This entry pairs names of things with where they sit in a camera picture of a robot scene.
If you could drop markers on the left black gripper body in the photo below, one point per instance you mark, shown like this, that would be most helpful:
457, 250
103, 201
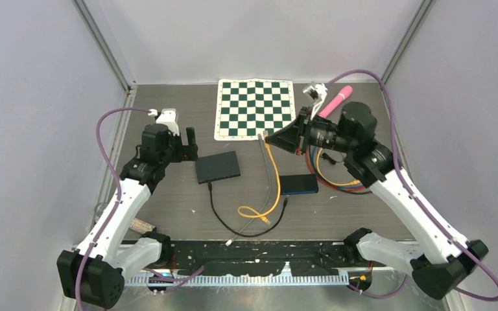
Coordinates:
176, 152

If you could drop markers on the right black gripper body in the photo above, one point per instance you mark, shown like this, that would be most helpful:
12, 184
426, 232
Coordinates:
321, 134

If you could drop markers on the ribbed black network switch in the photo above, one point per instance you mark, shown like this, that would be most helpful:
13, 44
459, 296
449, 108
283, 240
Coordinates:
298, 184

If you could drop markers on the black power adapter with cord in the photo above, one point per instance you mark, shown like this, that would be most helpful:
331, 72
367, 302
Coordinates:
332, 160

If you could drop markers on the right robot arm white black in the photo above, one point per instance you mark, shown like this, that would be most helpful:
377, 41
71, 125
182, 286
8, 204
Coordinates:
443, 257

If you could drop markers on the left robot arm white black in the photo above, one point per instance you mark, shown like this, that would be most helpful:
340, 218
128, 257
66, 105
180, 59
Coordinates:
96, 271

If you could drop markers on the pink cylindrical device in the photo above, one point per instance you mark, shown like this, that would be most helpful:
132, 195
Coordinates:
341, 96

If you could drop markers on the green white chessboard mat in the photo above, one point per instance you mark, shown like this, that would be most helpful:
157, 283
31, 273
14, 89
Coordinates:
249, 108

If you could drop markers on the glitter filled clear tube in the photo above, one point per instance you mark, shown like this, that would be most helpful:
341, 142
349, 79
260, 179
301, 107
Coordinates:
141, 226

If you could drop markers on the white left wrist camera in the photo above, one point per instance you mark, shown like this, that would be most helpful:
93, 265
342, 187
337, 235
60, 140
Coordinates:
169, 118

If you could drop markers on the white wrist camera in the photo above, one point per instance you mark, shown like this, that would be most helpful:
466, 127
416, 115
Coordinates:
169, 118
317, 92

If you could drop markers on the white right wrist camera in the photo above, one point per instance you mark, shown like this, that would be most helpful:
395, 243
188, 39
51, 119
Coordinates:
317, 92

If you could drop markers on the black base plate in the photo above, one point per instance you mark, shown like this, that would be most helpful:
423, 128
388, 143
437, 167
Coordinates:
259, 258

